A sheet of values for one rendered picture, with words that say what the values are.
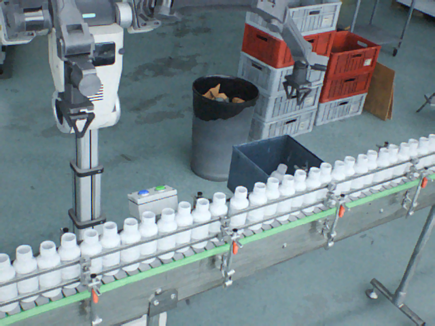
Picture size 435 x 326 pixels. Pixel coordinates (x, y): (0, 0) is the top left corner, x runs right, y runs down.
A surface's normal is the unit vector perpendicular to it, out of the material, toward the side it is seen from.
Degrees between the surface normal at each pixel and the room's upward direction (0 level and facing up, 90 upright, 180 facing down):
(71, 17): 51
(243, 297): 0
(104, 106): 90
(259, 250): 90
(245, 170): 90
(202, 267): 90
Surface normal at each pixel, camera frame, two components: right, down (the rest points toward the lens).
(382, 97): -0.83, 0.37
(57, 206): 0.12, -0.83
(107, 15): 0.54, 0.50
